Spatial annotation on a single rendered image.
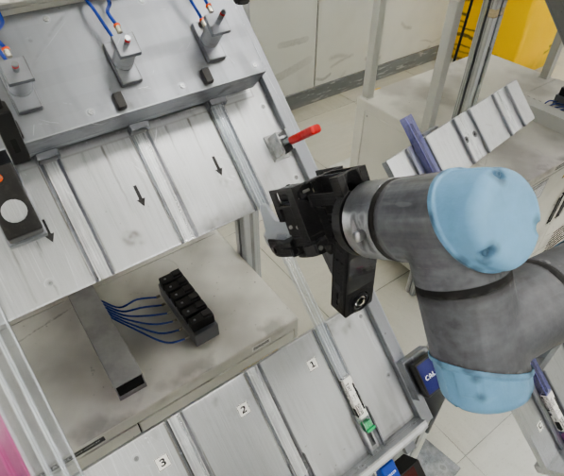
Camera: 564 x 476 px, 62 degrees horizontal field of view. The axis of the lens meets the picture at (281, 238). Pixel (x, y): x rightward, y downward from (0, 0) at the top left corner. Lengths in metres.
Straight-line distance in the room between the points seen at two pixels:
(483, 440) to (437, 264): 1.28
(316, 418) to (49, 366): 0.53
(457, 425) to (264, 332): 0.85
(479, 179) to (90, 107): 0.41
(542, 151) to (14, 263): 1.41
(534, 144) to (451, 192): 1.30
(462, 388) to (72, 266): 0.42
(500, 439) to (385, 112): 1.07
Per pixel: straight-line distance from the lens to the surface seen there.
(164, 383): 0.90
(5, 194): 0.56
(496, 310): 0.39
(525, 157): 1.56
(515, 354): 0.41
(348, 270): 0.50
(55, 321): 1.06
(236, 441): 0.64
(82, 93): 0.58
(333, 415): 0.69
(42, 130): 0.56
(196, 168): 0.63
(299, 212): 0.49
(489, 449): 1.62
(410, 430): 0.74
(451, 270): 0.37
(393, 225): 0.38
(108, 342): 0.93
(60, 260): 0.59
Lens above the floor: 1.38
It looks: 43 degrees down
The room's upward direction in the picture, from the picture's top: straight up
